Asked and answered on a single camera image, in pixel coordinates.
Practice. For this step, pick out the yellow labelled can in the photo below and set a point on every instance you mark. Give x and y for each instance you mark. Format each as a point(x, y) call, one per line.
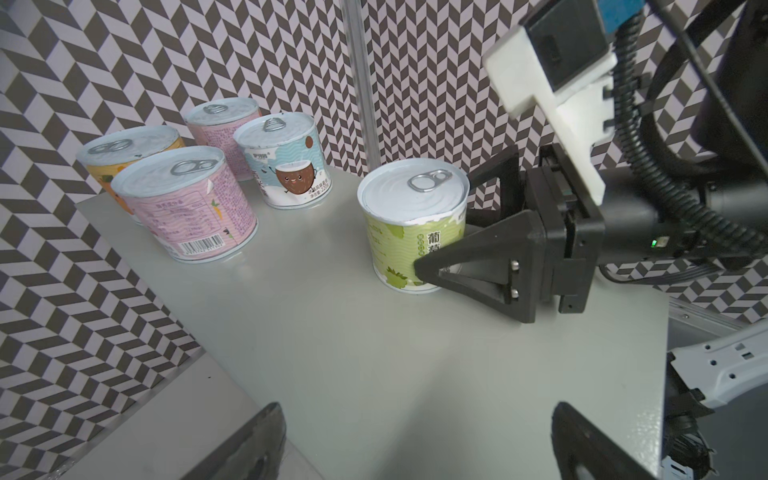
point(106, 156)

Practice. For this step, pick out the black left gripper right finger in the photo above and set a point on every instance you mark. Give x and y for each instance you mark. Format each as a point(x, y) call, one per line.
point(583, 451)

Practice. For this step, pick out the pink can sideways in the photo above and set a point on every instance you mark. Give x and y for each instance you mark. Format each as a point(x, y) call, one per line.
point(190, 201)

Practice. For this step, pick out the green labelled front can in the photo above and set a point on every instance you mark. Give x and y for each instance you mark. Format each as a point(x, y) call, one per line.
point(412, 207)

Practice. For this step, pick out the white metal cabinet counter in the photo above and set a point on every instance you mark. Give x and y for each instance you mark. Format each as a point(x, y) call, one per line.
point(378, 384)

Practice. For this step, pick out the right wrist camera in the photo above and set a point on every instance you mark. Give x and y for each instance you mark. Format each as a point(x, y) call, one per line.
point(560, 59)

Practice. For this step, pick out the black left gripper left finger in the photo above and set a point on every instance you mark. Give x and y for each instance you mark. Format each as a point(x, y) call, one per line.
point(254, 451)

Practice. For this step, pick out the pink labelled can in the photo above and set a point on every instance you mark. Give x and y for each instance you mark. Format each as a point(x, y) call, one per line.
point(214, 123)

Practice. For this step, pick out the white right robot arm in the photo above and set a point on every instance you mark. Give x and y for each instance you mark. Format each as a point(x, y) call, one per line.
point(611, 191)

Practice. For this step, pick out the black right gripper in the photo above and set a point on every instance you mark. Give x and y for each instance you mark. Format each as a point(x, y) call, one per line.
point(561, 234)

